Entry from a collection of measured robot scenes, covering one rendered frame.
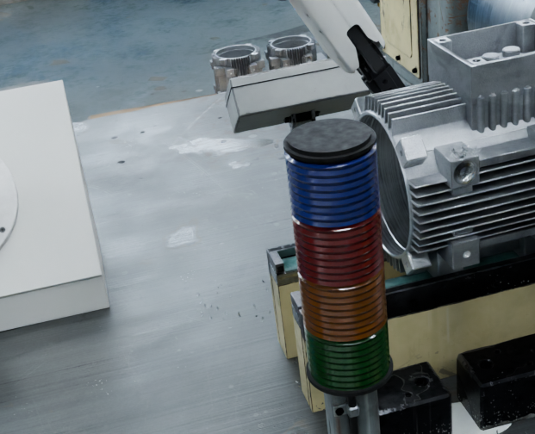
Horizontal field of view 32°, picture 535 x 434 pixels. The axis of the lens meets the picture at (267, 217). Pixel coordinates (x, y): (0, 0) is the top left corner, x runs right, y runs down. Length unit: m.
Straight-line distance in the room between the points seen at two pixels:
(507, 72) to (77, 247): 0.60
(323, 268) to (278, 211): 0.80
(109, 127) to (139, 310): 0.66
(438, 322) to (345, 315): 0.38
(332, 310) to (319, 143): 0.12
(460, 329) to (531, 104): 0.25
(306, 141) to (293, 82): 0.54
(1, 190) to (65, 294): 0.16
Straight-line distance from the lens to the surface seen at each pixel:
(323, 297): 0.63
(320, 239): 0.60
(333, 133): 0.60
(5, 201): 1.26
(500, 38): 1.04
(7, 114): 1.32
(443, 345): 1.03
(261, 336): 1.14
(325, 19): 0.91
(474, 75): 0.92
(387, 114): 0.93
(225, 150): 1.64
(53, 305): 1.24
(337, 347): 0.65
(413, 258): 0.95
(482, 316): 1.03
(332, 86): 1.14
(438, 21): 1.48
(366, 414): 0.71
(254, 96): 1.12
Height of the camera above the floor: 1.46
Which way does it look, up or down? 28 degrees down
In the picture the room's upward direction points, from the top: 7 degrees counter-clockwise
